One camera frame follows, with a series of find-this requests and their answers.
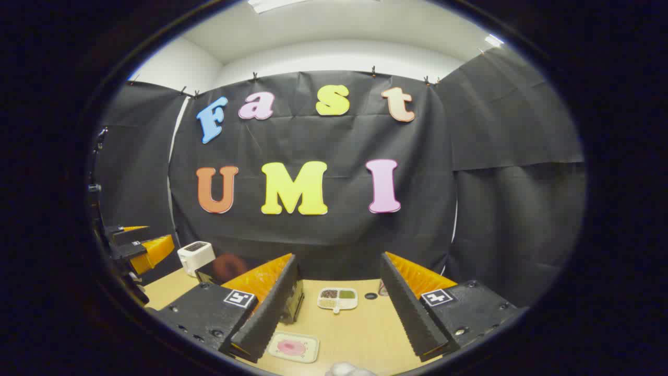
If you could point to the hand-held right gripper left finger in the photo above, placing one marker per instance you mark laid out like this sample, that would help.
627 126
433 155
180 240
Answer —
271 313

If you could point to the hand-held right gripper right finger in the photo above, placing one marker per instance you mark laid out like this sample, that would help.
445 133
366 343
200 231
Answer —
407 308

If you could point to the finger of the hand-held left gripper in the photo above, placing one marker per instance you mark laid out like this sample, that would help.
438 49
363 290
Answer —
130 236
151 253

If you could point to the black backdrop cloth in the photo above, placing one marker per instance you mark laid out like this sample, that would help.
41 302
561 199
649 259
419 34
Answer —
443 209

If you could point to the black electric oven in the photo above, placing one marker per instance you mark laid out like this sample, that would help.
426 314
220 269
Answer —
209 274

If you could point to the cream rectangular plate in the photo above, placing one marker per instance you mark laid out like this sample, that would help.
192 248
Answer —
274 349

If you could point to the white toaster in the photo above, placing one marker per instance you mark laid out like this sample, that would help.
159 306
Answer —
195 256

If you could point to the pink doughnut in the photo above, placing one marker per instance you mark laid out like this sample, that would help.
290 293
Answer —
285 348

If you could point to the white divided plate with grains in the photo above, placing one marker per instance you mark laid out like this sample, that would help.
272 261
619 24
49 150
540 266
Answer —
338 300

